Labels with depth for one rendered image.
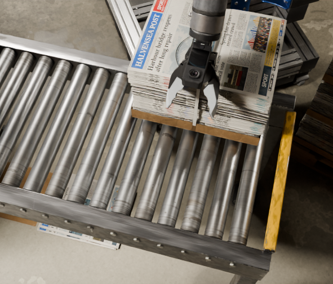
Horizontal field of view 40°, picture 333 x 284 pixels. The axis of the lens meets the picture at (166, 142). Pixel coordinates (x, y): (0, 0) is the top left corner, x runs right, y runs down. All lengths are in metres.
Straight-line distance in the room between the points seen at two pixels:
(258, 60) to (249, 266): 0.53
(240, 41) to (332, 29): 1.60
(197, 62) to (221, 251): 0.49
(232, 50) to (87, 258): 1.19
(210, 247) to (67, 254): 0.98
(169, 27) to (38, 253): 1.23
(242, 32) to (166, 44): 0.21
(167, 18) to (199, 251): 0.63
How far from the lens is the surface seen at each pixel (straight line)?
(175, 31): 1.25
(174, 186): 1.26
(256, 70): 1.19
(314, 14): 2.85
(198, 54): 1.03
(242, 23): 1.29
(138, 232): 1.22
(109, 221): 1.23
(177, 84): 1.09
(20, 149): 1.37
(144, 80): 1.18
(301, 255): 2.11
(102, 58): 1.50
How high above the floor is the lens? 1.96
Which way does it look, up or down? 62 degrees down
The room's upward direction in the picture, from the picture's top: straight up
